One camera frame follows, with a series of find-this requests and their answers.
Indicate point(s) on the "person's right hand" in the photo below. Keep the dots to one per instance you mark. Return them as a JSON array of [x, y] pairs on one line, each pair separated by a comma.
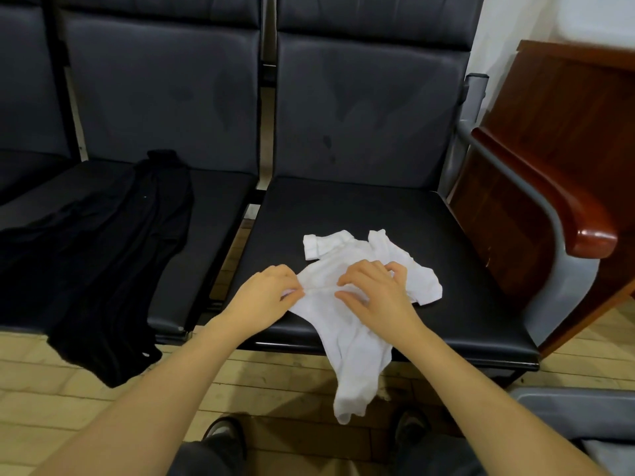
[[382, 304]]

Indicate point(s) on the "person's left hand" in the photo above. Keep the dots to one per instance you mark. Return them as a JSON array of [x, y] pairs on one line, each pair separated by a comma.
[[263, 302]]

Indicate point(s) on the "white t-shirt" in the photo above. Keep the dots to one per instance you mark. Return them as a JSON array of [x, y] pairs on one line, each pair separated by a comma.
[[352, 367]]

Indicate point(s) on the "pile of clothes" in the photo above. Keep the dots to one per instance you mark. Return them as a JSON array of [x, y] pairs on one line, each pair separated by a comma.
[[109, 262]]

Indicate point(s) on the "grey plastic storage bin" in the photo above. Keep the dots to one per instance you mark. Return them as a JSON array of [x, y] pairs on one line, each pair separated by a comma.
[[566, 406]]

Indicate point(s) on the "grey t-shirt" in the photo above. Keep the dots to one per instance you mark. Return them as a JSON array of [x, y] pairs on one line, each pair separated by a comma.
[[613, 461]]

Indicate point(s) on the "person's right forearm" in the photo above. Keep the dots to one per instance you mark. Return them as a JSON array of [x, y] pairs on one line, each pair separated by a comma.
[[506, 411]]

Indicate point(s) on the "person's left forearm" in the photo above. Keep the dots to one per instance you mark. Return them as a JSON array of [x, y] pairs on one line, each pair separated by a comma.
[[139, 411]]

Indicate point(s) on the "person's black shoe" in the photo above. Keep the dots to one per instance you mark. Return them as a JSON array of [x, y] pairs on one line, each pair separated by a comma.
[[224, 436], [411, 427]]

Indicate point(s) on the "person's blue jeans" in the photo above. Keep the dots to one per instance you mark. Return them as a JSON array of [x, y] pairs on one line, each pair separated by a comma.
[[437, 459]]

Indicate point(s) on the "brown wooden bench armrest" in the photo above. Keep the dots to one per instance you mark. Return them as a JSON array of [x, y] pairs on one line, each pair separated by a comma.
[[556, 193]]

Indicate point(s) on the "brown wooden desk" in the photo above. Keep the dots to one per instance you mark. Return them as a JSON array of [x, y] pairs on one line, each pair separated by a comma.
[[566, 114]]

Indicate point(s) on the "white plastic tray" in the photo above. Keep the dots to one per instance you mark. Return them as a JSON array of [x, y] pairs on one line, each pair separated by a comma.
[[595, 20]]

